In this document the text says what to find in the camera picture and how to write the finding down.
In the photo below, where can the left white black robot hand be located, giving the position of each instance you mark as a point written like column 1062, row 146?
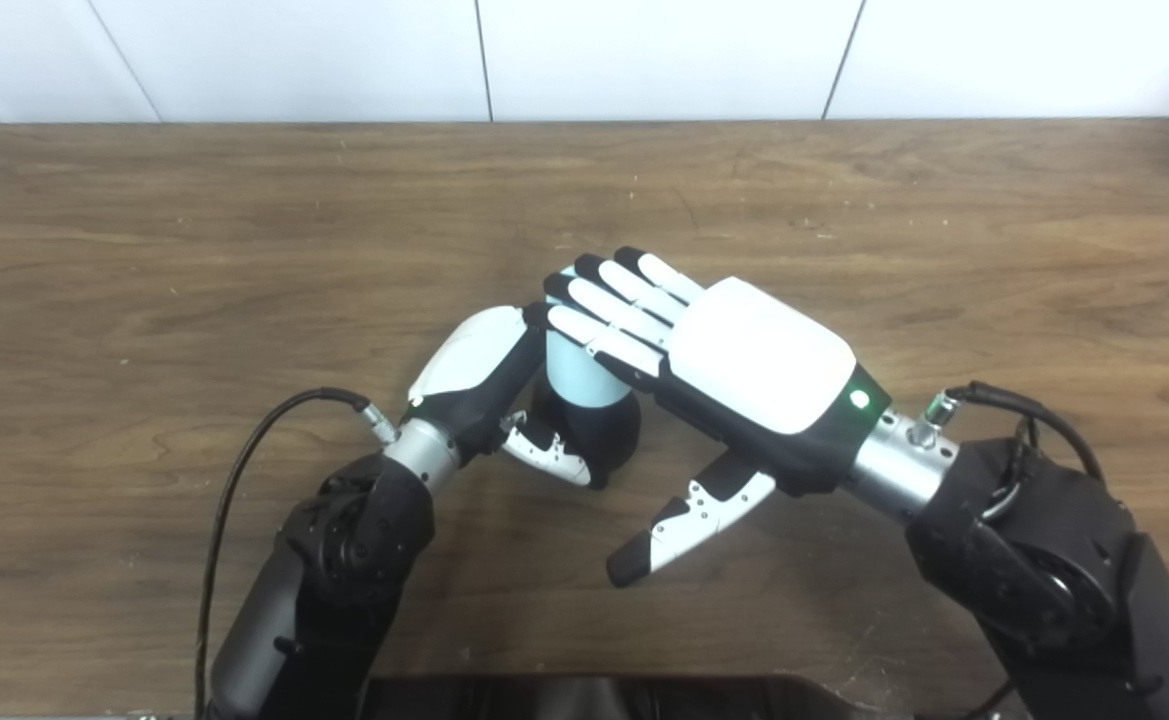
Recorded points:
column 469, row 355

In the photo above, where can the black robot torso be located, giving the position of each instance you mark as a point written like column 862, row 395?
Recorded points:
column 594, row 700

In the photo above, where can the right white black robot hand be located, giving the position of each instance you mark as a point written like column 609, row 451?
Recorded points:
column 764, row 355

